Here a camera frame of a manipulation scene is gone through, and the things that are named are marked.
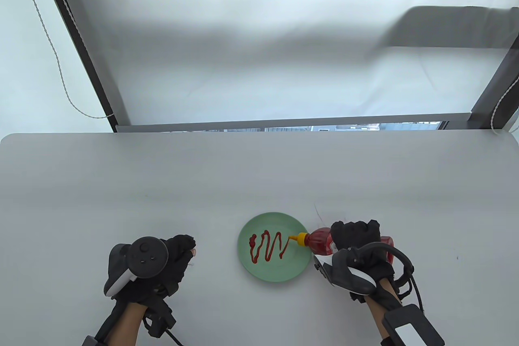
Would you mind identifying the person's left hand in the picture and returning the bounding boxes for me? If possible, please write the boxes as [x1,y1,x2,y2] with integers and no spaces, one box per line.
[107,234,197,310]

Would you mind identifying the person's right hand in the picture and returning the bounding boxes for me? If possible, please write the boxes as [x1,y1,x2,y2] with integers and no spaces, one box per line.
[330,220,396,304]

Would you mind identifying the black white hand controller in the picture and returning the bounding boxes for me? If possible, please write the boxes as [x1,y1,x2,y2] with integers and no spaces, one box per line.
[313,243,415,296]
[103,236,169,298]

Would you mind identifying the red ketchup bottle yellow cap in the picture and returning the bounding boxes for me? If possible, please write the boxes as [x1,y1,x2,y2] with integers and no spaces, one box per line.
[289,227,394,265]

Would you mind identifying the green plate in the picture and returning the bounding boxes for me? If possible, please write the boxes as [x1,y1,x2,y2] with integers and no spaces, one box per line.
[237,212,315,283]

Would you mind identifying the person's left forearm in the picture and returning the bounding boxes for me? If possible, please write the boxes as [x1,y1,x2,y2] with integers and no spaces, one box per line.
[91,301,148,346]

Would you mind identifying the red ketchup squiggle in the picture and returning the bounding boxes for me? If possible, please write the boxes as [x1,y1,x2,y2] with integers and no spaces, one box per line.
[249,230,292,264]

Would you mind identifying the small black left glove connector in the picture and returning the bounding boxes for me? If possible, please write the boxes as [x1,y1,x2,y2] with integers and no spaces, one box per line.
[143,301,178,338]

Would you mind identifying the small black glove connector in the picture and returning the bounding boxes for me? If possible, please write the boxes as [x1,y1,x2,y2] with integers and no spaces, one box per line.
[395,277,414,302]
[143,301,178,338]

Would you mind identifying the small black right glove connector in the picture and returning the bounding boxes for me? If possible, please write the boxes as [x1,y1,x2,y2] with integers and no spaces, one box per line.
[395,277,414,302]

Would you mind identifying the white roller blind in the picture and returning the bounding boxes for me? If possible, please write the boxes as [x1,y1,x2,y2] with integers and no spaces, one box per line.
[52,0,519,126]

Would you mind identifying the black right glove cable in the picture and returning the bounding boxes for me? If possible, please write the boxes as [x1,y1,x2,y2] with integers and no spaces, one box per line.
[409,273,425,316]

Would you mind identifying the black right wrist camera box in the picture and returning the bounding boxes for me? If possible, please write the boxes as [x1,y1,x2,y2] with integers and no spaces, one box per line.
[381,303,445,346]

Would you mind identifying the grey blind bottom rail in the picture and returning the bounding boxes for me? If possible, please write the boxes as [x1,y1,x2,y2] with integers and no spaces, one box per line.
[116,112,470,133]

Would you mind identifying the white blind cord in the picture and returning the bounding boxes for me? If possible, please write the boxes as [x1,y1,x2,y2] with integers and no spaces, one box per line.
[13,0,114,119]
[489,74,519,136]

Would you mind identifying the dark window frame post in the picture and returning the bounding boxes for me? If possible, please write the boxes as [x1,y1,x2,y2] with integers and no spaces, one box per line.
[36,0,131,132]
[470,34,519,131]

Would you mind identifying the white beaded blind chain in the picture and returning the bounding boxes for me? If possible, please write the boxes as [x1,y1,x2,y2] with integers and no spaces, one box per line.
[45,0,115,117]

